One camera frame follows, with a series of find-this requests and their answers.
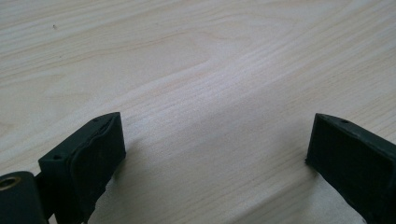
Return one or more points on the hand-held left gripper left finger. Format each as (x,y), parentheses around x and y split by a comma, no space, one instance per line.
(84,168)

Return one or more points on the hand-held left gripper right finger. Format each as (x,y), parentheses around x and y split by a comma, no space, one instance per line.
(358,161)

